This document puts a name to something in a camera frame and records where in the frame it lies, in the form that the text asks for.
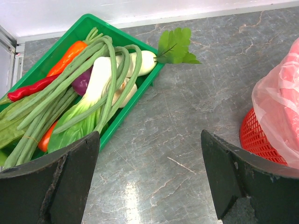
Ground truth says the green leafy vegetable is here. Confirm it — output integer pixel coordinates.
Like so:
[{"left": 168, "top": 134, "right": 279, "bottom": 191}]
[{"left": 0, "top": 92, "right": 40, "bottom": 166}]

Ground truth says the red mesh waste basket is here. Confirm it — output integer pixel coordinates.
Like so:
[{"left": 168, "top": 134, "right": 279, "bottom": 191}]
[{"left": 239, "top": 108, "right": 288, "bottom": 166}]

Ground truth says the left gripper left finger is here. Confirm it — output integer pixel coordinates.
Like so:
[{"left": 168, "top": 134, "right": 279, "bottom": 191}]
[{"left": 0, "top": 131, "right": 100, "bottom": 224}]

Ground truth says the green long beans bundle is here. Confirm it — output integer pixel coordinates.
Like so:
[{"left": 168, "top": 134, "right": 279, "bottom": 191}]
[{"left": 3, "top": 27, "right": 142, "bottom": 168}]

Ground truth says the white radish with leaves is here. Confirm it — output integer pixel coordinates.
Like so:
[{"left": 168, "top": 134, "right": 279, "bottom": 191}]
[{"left": 138, "top": 27, "right": 201, "bottom": 76}]

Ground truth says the purple onion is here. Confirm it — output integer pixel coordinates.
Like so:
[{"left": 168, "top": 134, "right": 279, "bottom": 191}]
[{"left": 71, "top": 66, "right": 93, "bottom": 96}]

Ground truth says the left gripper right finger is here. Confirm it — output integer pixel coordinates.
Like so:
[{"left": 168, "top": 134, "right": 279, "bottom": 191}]
[{"left": 201, "top": 130, "right": 299, "bottom": 224}]

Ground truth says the bok choy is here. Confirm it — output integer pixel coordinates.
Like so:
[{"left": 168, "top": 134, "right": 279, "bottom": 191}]
[{"left": 48, "top": 56, "right": 112, "bottom": 153}]

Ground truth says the red chili pepper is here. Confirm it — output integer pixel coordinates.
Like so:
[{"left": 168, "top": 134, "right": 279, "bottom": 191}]
[{"left": 1, "top": 74, "right": 59, "bottom": 104}]

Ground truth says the green plastic tray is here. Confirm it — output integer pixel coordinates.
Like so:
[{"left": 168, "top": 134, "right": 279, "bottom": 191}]
[{"left": 0, "top": 13, "right": 166, "bottom": 168}]

